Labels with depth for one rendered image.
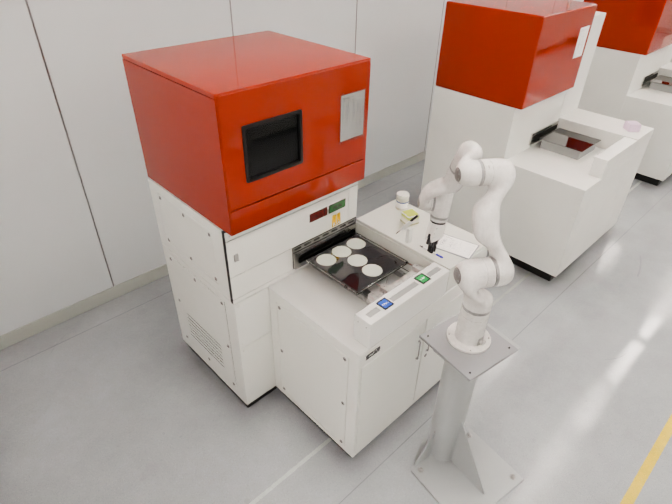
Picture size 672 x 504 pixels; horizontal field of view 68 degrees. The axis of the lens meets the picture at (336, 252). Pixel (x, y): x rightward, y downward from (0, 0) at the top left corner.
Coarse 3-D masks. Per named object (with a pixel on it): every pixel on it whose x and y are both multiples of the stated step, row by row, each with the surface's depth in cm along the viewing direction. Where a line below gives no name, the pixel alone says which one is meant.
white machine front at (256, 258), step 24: (336, 192) 250; (288, 216) 233; (336, 216) 258; (240, 240) 218; (264, 240) 228; (288, 240) 240; (336, 240) 269; (240, 264) 224; (264, 264) 235; (288, 264) 248; (240, 288) 231
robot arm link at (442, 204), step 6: (438, 198) 226; (444, 198) 224; (450, 198) 225; (438, 204) 226; (444, 204) 226; (450, 204) 227; (432, 210) 229; (438, 210) 228; (444, 210) 227; (438, 216) 229; (444, 216) 229
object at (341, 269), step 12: (324, 252) 255; (360, 252) 256; (372, 252) 256; (384, 252) 256; (336, 264) 247; (348, 264) 247; (384, 264) 248; (396, 264) 248; (336, 276) 239; (348, 276) 239; (360, 276) 239; (372, 276) 239; (360, 288) 232
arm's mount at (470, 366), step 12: (444, 324) 222; (420, 336) 216; (432, 336) 216; (444, 336) 216; (492, 336) 217; (432, 348) 212; (444, 348) 210; (492, 348) 211; (504, 348) 211; (516, 348) 212; (456, 360) 205; (468, 360) 205; (480, 360) 206; (492, 360) 206; (468, 372) 200; (480, 372) 200
